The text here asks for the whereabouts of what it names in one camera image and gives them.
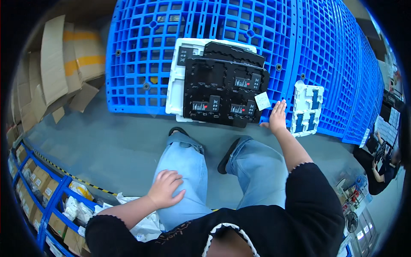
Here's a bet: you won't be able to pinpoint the metal cabinet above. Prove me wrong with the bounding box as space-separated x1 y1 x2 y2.
349 209 380 257

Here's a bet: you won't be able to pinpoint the blue pallet stack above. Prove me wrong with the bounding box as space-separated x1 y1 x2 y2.
285 0 386 146

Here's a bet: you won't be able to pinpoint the rack with small goods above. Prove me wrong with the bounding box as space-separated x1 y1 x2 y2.
333 174 370 213

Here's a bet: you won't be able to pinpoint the person's body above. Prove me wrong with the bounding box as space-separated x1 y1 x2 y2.
85 162 346 257

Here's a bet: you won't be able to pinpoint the large black plastic tray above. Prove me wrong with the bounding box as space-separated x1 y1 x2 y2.
182 57 271 129

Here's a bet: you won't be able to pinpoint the small white foam tray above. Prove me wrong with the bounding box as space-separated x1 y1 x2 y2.
290 80 325 138

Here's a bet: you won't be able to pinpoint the cluttered work desk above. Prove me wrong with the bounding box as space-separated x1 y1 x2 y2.
374 89 404 149

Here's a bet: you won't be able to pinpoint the person's left hand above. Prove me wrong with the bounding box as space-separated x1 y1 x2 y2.
148 169 187 209

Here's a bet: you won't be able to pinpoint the blue shelf with cartons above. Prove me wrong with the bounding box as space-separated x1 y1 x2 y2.
8 141 101 257

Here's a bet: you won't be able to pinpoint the heap of flattened cardboard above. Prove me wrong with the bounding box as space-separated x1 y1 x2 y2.
6 14 107 142

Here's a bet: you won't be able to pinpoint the black fan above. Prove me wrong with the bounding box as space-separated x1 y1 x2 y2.
345 211 359 234

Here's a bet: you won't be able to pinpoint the person's right hand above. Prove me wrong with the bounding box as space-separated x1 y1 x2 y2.
259 100 288 135

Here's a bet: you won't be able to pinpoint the white plastic bag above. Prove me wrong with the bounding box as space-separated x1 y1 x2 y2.
93 192 165 243

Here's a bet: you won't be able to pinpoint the black battery pack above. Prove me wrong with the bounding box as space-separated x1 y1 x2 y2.
233 73 262 91
192 95 222 113
230 100 257 116
177 46 197 67

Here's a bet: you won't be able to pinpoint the large white foam tray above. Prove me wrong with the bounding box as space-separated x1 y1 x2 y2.
165 37 258 123

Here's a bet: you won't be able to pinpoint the white paper slip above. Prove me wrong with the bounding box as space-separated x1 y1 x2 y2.
254 91 272 112

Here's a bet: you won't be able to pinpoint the person's legs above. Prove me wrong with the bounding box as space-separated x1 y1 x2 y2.
153 127 288 232

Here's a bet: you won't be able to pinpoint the blue plastic pallet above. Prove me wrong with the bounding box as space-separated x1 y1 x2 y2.
105 0 301 125

